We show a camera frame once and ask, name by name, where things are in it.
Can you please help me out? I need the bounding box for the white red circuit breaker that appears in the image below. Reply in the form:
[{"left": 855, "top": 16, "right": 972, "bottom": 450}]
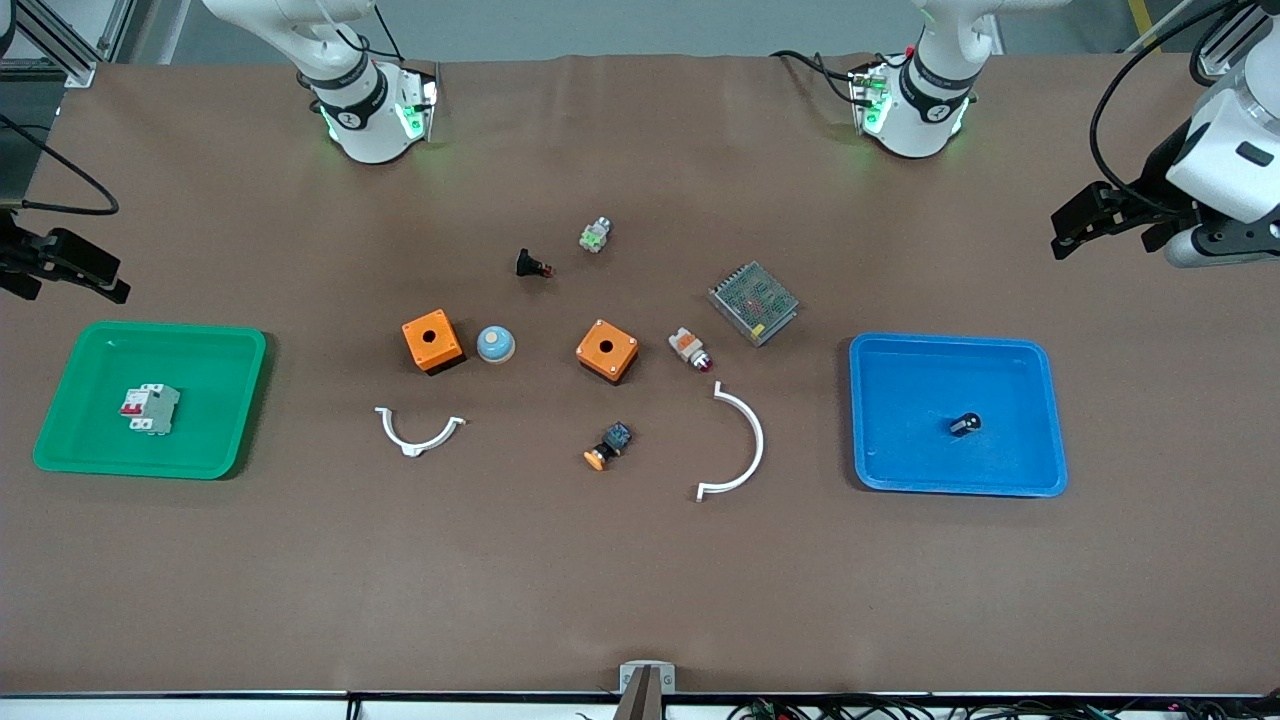
[{"left": 120, "top": 383, "right": 182, "bottom": 436}]

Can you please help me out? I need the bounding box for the green plastic tray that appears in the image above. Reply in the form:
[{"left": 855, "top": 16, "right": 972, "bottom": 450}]
[{"left": 32, "top": 320, "right": 269, "bottom": 481}]

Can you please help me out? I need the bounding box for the blue plastic tray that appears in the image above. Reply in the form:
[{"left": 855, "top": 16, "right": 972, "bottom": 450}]
[{"left": 848, "top": 332, "right": 1069, "bottom": 498}]

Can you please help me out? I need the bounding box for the metal mesh power supply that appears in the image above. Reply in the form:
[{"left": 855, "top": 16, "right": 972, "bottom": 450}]
[{"left": 707, "top": 261, "right": 800, "bottom": 348}]

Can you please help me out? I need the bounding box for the small white pipe clamp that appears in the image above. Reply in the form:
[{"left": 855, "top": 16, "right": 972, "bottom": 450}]
[{"left": 374, "top": 405, "right": 468, "bottom": 459}]

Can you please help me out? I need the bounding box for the large white pipe clamp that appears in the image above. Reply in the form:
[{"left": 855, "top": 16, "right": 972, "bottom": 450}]
[{"left": 696, "top": 381, "right": 766, "bottom": 503}]

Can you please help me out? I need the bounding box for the red pilot lamp orange body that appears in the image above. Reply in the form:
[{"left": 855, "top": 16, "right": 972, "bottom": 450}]
[{"left": 667, "top": 326, "right": 715, "bottom": 374}]

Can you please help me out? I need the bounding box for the yellow mushroom push button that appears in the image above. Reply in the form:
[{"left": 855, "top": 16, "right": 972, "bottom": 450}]
[{"left": 583, "top": 421, "right": 633, "bottom": 472}]

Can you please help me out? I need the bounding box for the brown table mat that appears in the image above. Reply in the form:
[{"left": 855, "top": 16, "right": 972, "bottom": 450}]
[{"left": 0, "top": 52, "right": 1280, "bottom": 697}]

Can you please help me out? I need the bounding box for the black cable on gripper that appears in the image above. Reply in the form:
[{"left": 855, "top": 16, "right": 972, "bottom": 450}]
[
  {"left": 1088, "top": 0, "right": 1251, "bottom": 216},
  {"left": 0, "top": 113, "right": 122, "bottom": 217}
]

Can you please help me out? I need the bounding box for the aluminium frame profile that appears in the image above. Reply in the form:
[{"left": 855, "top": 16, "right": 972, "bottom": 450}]
[
  {"left": 1188, "top": 0, "right": 1280, "bottom": 86},
  {"left": 0, "top": 0, "right": 136, "bottom": 89}
]

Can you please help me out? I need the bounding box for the black arm base cable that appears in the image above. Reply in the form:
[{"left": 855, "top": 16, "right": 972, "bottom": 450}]
[
  {"left": 768, "top": 45, "right": 916, "bottom": 109},
  {"left": 295, "top": 0, "right": 441, "bottom": 91}
]

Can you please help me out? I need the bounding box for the orange button enclosure box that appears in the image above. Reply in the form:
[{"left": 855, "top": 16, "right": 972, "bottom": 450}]
[
  {"left": 402, "top": 308, "right": 466, "bottom": 376},
  {"left": 575, "top": 319, "right": 641, "bottom": 385}
]

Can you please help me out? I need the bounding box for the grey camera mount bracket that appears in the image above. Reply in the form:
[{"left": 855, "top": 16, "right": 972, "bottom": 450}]
[{"left": 618, "top": 661, "right": 677, "bottom": 720}]

